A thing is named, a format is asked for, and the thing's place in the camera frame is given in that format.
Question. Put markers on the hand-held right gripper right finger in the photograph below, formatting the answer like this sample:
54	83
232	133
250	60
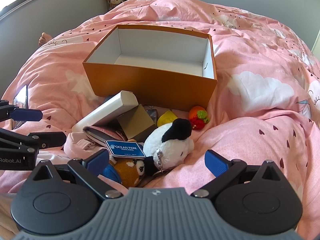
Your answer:
215	165

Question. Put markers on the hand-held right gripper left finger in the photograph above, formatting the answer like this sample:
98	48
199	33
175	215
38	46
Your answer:
97	161

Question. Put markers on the yellow plastic toy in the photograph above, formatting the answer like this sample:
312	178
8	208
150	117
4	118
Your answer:
166	118

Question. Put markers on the black smartphone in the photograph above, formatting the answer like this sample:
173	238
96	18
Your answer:
21	97

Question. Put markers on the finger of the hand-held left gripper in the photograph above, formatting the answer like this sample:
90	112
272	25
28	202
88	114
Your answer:
47	140
26	115

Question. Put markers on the small gold box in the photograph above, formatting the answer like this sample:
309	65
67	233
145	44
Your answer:
136	122

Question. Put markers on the person's foot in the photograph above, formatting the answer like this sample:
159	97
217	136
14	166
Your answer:
44	38

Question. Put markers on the pink cloud print blanket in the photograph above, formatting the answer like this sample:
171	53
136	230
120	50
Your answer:
250	55

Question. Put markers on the crocheted orange fruit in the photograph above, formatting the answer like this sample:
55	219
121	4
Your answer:
196	112

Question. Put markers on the dark picture card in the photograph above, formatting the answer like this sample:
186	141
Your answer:
152	116

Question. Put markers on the pink grey wallet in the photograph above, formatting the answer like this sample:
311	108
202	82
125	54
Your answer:
105	136

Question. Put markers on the long white box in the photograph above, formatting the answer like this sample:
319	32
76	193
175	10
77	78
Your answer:
105	112

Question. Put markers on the orange cardboard box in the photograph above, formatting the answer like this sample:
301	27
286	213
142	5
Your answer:
150	87

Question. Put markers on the pink mini backpack pouch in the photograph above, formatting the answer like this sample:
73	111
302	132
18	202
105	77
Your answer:
75	142

